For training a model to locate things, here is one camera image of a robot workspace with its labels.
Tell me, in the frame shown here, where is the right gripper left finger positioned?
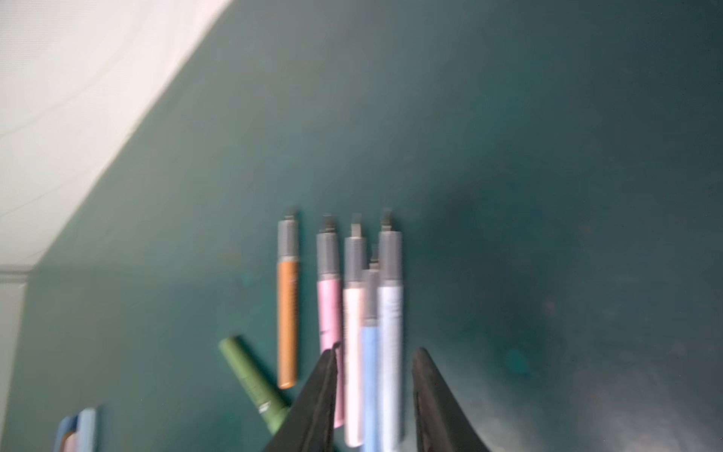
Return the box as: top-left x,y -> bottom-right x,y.
264,348 -> 338,452

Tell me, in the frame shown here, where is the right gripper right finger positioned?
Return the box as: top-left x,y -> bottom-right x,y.
412,348 -> 490,452

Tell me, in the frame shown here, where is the dark green pen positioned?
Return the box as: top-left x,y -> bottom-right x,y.
218,336 -> 289,435

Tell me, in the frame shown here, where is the blue pen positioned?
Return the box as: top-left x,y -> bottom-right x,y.
361,258 -> 380,451

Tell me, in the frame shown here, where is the brown pen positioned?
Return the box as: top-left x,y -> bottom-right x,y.
277,211 -> 299,389

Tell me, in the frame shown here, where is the lavender white pen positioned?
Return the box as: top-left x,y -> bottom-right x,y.
378,211 -> 403,451

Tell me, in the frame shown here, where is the pale pink white pen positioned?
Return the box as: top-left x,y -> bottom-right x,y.
343,217 -> 366,448

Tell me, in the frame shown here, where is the blue pen cap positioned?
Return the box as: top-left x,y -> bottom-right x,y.
53,408 -> 99,452

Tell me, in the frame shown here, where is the green table mat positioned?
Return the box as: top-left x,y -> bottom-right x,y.
2,1 -> 722,451

